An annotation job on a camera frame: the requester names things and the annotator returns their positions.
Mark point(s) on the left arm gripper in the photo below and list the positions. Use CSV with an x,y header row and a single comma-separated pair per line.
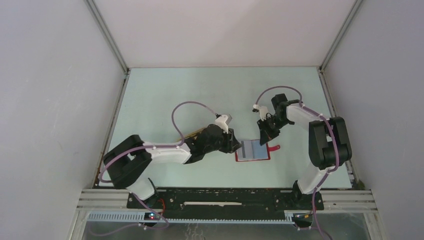
x,y
231,144

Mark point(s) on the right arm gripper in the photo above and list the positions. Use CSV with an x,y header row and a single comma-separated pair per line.
x,y
265,134

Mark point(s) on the silver card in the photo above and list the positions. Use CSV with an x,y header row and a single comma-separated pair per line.
x,y
246,153

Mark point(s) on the red leather card holder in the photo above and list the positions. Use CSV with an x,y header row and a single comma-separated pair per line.
x,y
260,152

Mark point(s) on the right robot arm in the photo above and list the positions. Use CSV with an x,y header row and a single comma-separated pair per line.
x,y
328,140

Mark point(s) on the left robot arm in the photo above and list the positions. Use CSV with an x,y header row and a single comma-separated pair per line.
x,y
126,162

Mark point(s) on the beige oval plastic tray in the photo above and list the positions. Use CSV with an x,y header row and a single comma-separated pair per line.
x,y
188,135

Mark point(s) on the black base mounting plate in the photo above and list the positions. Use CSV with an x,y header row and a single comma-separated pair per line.
x,y
238,204

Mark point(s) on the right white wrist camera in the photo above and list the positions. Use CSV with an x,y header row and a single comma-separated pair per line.
x,y
261,110

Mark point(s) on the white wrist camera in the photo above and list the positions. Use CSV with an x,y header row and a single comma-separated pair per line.
x,y
261,110
222,121

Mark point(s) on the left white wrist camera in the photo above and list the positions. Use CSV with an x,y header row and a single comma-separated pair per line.
x,y
222,121

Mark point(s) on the aluminium frame rail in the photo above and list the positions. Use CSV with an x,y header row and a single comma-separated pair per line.
x,y
119,205

